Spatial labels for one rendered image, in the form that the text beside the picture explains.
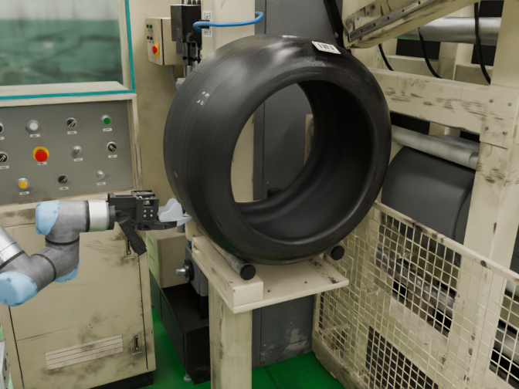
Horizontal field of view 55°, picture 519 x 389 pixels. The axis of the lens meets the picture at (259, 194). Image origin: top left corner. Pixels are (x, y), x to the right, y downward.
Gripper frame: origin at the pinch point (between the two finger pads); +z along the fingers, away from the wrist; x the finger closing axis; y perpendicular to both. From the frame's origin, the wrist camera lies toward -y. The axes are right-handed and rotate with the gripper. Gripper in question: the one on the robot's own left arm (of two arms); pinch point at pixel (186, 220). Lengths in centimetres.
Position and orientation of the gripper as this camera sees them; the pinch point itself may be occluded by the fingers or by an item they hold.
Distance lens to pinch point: 129.7
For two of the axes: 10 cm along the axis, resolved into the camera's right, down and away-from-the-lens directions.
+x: -4.3, -3.2, 8.5
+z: 9.0, -0.2, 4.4
